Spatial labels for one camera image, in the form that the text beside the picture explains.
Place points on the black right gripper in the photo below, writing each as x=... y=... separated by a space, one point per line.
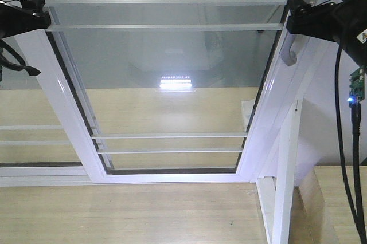
x=343 y=23

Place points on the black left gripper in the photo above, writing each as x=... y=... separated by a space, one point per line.
x=17 y=20

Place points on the grey door pull handle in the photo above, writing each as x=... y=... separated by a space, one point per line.
x=292 y=46

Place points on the white framed glass sliding door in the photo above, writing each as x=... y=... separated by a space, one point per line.
x=153 y=90

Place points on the green circuit board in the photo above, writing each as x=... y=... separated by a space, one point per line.
x=357 y=86

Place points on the white fixed glass panel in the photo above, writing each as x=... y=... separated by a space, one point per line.
x=44 y=140

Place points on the light wooden block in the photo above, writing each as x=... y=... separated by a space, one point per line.
x=328 y=215

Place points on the white door frame post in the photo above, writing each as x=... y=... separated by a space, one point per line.
x=292 y=130

